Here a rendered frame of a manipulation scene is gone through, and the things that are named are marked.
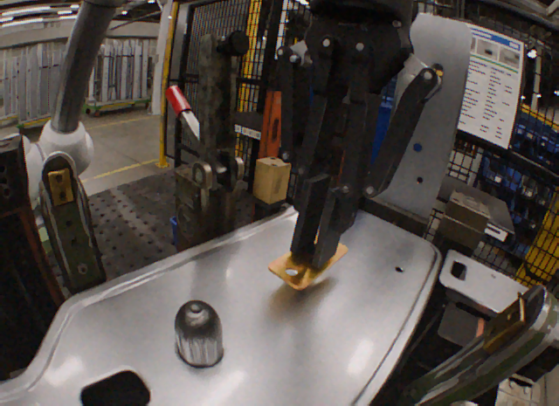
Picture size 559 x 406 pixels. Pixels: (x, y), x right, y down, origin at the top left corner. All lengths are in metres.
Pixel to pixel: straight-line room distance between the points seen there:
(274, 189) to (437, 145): 0.27
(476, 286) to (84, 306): 0.42
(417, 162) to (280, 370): 0.37
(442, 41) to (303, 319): 0.43
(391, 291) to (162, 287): 0.22
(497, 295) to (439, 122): 0.27
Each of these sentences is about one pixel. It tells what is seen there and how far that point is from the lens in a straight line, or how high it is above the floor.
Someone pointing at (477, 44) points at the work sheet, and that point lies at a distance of 0.76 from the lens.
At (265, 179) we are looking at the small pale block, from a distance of 0.35.
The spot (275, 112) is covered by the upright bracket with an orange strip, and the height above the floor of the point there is 1.13.
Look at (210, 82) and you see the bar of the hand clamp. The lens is 0.29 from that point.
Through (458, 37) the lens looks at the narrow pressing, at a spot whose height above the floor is 1.31.
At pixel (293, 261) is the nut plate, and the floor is 1.03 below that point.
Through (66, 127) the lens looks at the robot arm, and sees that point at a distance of 0.84.
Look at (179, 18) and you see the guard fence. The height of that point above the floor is 1.77.
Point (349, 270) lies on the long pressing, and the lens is 0.29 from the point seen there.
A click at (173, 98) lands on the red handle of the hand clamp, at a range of 0.38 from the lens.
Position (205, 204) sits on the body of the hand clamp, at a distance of 0.31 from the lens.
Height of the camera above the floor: 1.17
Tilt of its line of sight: 25 degrees down
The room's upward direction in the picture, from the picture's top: 9 degrees clockwise
